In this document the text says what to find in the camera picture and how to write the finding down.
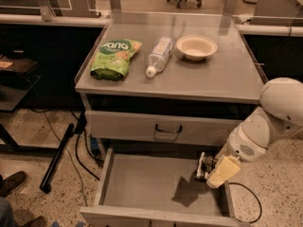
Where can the open middle drawer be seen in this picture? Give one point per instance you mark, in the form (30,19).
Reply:
(156,188)

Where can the white paper bowl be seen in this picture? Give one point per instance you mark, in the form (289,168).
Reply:
(196,48)

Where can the black drawer handle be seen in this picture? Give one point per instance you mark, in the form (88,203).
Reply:
(157,128)

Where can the blue jeans leg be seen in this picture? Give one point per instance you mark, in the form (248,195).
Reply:
(6,214)

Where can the closed top drawer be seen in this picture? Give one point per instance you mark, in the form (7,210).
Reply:
(140,127)

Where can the clear plastic water bottle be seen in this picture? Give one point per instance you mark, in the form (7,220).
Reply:
(159,57)

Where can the black rxbar chocolate bar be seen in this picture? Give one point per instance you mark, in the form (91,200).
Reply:
(206,164)

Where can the dark side table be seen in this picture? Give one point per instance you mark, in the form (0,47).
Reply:
(16,80)

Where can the brown shoe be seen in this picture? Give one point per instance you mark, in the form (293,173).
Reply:
(11,183)
(37,222)

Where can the black metal stand leg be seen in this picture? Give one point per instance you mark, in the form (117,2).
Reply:
(45,184)

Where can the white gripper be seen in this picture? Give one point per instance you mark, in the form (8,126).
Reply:
(242,145)

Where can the white counter ledge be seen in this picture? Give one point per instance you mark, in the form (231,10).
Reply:
(37,20)

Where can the grey metal drawer cabinet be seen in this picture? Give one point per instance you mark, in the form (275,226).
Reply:
(225,87)

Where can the green snack bag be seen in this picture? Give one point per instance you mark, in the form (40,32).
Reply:
(112,60)

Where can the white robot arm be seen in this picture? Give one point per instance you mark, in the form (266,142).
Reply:
(279,115)

